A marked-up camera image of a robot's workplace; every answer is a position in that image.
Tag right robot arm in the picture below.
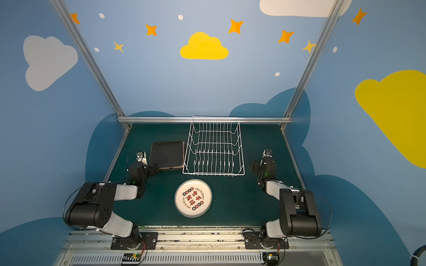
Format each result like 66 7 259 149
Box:
250 159 322 248

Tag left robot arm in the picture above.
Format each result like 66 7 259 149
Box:
63 161 160 250

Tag left controller board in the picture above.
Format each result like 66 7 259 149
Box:
120 253 143 266

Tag controller board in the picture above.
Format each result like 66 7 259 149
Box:
120 253 143 266
262 253 280 266

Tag right controller board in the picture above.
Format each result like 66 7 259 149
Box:
262 253 280 266

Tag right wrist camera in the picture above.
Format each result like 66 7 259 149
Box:
263 149 273 157

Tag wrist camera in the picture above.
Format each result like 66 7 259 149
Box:
263 149 273 157
136 151 148 165

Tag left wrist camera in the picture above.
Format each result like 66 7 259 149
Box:
136 151 148 165

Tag aluminium frame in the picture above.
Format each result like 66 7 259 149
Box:
51 1 346 182

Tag white wire dish rack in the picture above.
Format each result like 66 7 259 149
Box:
183 116 245 177

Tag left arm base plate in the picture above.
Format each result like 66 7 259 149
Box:
110 232 158 250

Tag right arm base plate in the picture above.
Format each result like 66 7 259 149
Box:
242 231 290 249

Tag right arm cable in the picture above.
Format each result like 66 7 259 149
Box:
292 192 333 241

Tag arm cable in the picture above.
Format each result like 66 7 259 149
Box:
60 187 87 232
292 192 333 241

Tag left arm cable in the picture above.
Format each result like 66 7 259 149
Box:
60 187 87 232

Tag aluminium rail base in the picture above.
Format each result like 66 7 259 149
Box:
55 226 343 266

